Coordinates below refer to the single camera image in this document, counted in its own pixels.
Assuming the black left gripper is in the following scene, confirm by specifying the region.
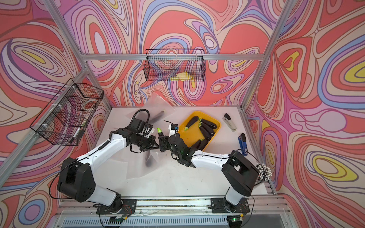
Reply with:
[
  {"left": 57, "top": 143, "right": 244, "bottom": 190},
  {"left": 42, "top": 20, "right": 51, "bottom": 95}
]
[{"left": 134, "top": 135, "right": 160, "bottom": 151}]

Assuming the clear zip-top plastic bag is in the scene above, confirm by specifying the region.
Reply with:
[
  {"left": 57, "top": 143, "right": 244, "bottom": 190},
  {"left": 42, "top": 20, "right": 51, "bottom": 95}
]
[{"left": 142, "top": 93, "right": 175, "bottom": 123}]

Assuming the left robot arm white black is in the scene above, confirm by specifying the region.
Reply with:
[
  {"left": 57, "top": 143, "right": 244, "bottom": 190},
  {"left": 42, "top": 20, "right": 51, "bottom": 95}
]
[{"left": 57, "top": 118, "right": 157, "bottom": 213}]

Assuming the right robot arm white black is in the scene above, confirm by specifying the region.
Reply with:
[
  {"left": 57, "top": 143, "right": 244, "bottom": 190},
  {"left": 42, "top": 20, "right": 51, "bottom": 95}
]
[{"left": 158, "top": 133, "right": 259, "bottom": 206}]

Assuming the purple eggplant in tray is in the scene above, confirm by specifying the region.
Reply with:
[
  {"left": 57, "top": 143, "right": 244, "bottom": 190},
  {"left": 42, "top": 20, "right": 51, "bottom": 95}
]
[
  {"left": 199, "top": 118, "right": 217, "bottom": 129},
  {"left": 190, "top": 139, "right": 209, "bottom": 151},
  {"left": 201, "top": 123, "right": 215, "bottom": 136},
  {"left": 199, "top": 126, "right": 212, "bottom": 141},
  {"left": 184, "top": 116, "right": 199, "bottom": 131}
]

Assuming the yellow plastic tray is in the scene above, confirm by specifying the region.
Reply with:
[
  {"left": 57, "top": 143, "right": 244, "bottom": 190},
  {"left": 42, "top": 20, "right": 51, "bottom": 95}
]
[{"left": 178, "top": 111, "right": 221, "bottom": 150}]

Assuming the grey black stapler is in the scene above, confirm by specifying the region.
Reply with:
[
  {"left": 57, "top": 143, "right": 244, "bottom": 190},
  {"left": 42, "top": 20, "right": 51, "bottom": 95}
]
[{"left": 222, "top": 113, "right": 237, "bottom": 132}]

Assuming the yellow cloth in basket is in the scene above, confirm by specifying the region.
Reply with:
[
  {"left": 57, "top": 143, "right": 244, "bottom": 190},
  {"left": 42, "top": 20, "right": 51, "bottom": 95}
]
[{"left": 170, "top": 71, "right": 193, "bottom": 82}]

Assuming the blue black tool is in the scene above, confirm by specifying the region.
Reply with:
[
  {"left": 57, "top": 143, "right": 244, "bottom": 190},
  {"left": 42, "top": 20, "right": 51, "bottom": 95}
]
[{"left": 238, "top": 133, "right": 248, "bottom": 156}]

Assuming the aluminium horizontal back bar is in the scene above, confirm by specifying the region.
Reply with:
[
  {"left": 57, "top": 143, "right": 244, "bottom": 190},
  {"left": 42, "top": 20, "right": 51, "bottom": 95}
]
[{"left": 81, "top": 54, "right": 265, "bottom": 61}]

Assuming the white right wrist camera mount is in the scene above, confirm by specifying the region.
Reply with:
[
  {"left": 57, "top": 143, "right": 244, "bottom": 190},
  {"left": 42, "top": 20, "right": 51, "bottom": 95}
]
[{"left": 168, "top": 123, "right": 179, "bottom": 136}]

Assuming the black corrugated cable hose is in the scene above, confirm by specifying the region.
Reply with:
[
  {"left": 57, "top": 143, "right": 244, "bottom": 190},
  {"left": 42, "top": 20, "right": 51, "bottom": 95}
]
[{"left": 132, "top": 109, "right": 151, "bottom": 123}]

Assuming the black wire basket back wall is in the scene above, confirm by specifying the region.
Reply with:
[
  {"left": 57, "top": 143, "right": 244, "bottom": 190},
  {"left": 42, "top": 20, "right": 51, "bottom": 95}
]
[{"left": 143, "top": 48, "right": 206, "bottom": 82}]

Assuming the black wire basket wall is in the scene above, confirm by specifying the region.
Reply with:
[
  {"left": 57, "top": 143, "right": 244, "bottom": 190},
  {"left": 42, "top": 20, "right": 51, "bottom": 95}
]
[
  {"left": 29, "top": 79, "right": 104, "bottom": 146},
  {"left": 143, "top": 48, "right": 206, "bottom": 82}
]

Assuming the black wire basket left wall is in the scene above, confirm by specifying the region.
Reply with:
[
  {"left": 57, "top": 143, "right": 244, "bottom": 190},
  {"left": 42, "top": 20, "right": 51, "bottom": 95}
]
[{"left": 29, "top": 79, "right": 104, "bottom": 146}]

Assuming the aluminium frame post left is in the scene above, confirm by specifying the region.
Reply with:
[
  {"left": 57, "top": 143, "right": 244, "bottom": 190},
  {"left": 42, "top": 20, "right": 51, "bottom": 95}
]
[{"left": 0, "top": 0, "right": 112, "bottom": 189}]

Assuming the aluminium frame post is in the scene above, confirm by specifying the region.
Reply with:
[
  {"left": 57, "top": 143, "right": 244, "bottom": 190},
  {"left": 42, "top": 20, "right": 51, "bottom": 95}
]
[
  {"left": 240, "top": 0, "right": 297, "bottom": 111},
  {"left": 0, "top": 0, "right": 112, "bottom": 189}
]

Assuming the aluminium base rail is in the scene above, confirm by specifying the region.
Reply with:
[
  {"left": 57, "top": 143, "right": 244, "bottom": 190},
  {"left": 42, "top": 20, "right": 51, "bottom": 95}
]
[{"left": 62, "top": 194, "right": 296, "bottom": 228}]

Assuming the aluminium frame post right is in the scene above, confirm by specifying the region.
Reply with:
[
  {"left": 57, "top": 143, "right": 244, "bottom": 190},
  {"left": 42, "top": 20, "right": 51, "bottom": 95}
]
[{"left": 240, "top": 0, "right": 297, "bottom": 111}]

